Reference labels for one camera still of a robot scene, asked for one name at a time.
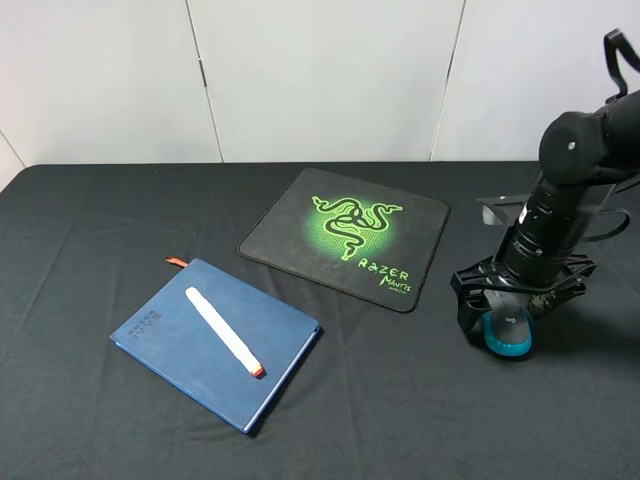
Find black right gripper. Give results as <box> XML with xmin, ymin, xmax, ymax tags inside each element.
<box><xmin>451</xmin><ymin>178</ymin><xmax>614</xmax><ymax>345</ymax></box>

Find grey blue wireless mouse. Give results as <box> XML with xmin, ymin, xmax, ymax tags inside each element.
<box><xmin>481</xmin><ymin>291</ymin><xmax>533</xmax><ymax>359</ymax></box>

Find white marker pen orange caps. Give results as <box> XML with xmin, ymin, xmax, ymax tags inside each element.
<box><xmin>185</xmin><ymin>287</ymin><xmax>265</xmax><ymax>378</ymax></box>

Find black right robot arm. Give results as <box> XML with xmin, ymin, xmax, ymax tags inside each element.
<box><xmin>451</xmin><ymin>93</ymin><xmax>639</xmax><ymax>358</ymax></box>

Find black green Razer mouse pad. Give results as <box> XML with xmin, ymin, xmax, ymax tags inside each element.
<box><xmin>238</xmin><ymin>168</ymin><xmax>450</xmax><ymax>313</ymax></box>

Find orange notebook ribbon bookmark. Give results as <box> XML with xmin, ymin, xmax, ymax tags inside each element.
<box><xmin>166</xmin><ymin>257</ymin><xmax>188</xmax><ymax>268</ymax></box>

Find blue hardcover notebook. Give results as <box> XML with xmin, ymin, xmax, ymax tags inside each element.
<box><xmin>110</xmin><ymin>259</ymin><xmax>320</xmax><ymax>433</ymax></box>

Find black tablecloth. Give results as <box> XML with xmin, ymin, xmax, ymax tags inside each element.
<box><xmin>1</xmin><ymin>162</ymin><xmax>639</xmax><ymax>479</ymax></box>

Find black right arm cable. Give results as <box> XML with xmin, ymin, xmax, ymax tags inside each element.
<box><xmin>569</xmin><ymin>28</ymin><xmax>640</xmax><ymax>244</ymax></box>

